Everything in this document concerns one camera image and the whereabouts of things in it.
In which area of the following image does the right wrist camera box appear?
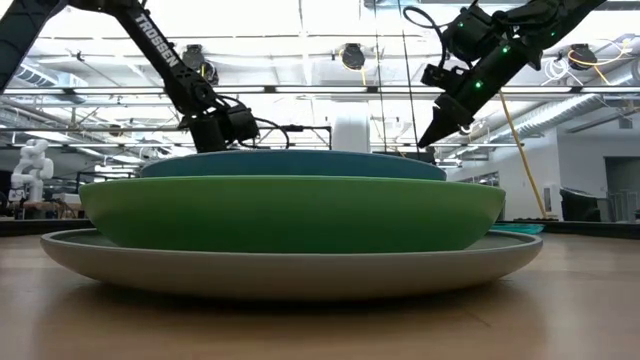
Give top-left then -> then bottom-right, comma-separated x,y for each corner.
420,63 -> 464,94

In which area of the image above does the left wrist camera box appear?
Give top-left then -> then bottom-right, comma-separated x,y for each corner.
222,104 -> 261,145

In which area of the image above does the large grey plate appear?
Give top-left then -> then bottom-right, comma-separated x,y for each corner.
39,228 -> 544,301

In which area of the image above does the white humanoid robot figure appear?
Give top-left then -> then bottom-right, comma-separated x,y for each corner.
9,138 -> 55,204

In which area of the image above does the dark chair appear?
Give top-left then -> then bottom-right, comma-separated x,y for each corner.
558,187 -> 603,223

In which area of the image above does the teal translucent plastic plate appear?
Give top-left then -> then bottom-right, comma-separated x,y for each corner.
491,222 -> 546,236

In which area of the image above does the blue plastic plate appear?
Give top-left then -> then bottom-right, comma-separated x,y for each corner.
139,149 -> 448,182

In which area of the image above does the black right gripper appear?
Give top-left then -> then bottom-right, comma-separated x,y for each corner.
416,54 -> 517,150

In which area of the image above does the white column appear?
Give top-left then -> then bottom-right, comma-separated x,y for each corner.
332,113 -> 372,153

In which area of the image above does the black ceiling cable reel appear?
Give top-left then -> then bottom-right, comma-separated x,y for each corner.
340,42 -> 368,72
567,43 -> 599,72
180,43 -> 220,85

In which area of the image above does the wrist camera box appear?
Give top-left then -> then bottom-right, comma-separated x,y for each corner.
420,63 -> 464,94
222,104 -> 261,145

